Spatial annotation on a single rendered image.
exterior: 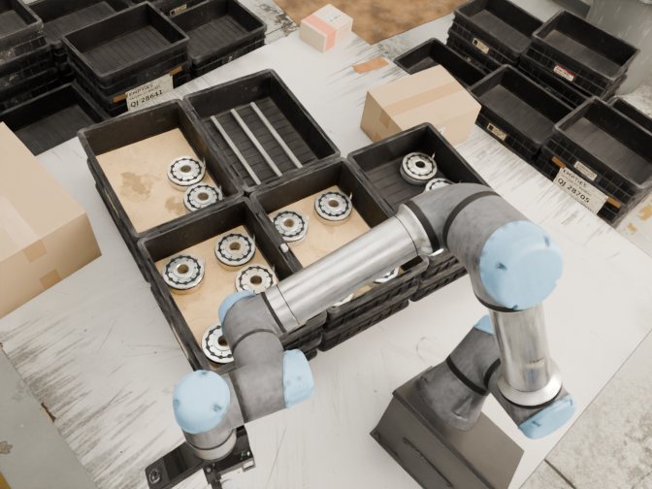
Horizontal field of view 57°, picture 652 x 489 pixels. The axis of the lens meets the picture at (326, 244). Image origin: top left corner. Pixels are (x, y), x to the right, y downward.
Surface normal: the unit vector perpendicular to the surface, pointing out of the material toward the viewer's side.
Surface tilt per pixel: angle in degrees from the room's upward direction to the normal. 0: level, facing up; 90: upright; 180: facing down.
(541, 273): 62
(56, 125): 0
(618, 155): 0
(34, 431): 0
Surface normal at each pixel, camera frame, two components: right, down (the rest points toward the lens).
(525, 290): 0.33, 0.45
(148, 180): 0.11, -0.55
